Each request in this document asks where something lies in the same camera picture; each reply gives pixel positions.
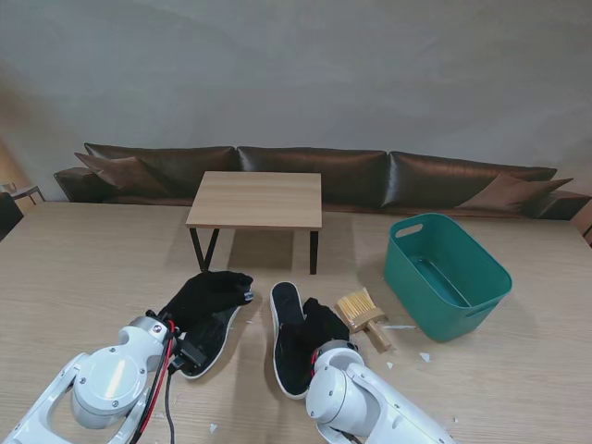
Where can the brown leather cushion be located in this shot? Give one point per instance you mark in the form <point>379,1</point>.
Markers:
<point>509,192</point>
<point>122,168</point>

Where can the light wooden side table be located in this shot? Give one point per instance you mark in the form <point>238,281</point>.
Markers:
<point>25,190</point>

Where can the light wooden furniture edge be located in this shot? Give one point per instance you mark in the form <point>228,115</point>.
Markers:
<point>585,226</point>

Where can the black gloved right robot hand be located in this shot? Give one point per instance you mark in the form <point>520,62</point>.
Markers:
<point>324,324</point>

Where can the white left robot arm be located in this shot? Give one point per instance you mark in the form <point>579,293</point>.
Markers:
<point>106,384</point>

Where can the green plastic basin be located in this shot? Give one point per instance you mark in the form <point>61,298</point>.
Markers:
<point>462,259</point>

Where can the small wooden black-legged table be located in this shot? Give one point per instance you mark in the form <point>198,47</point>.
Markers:
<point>259,199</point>

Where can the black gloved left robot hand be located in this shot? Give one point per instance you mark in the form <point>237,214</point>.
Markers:
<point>208,291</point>

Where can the brown leather sofa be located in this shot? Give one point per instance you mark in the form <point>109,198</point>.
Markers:
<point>347,162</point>

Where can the long white paper scrap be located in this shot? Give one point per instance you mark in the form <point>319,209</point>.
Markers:
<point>400,327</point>

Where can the wooden hand brush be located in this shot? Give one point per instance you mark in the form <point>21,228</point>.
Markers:
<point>356,307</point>

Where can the dark chair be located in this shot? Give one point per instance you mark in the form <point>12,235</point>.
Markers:
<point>7,215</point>

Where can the yellow canvas sneaker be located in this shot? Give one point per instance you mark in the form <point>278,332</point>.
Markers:
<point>287,361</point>
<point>213,337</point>

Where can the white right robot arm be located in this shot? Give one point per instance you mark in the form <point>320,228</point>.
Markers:
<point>351,393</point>

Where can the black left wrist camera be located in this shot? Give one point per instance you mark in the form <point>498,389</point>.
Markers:
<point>194,353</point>

